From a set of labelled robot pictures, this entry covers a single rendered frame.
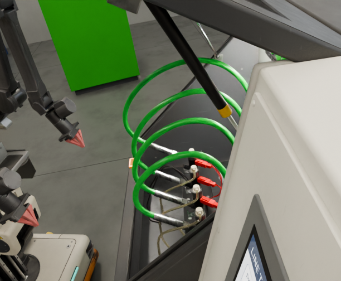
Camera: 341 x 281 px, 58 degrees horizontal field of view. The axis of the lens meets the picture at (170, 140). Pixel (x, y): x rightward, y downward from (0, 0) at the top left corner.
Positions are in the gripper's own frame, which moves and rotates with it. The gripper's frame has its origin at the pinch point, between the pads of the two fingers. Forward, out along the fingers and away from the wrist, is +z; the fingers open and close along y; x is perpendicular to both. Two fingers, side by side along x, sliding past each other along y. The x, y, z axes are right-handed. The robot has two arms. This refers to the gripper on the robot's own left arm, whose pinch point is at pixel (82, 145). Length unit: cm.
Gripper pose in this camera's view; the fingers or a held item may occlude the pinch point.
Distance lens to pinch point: 139.8
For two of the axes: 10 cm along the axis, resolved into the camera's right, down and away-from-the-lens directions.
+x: -8.3, 3.8, 4.1
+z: 5.5, 7.2, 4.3
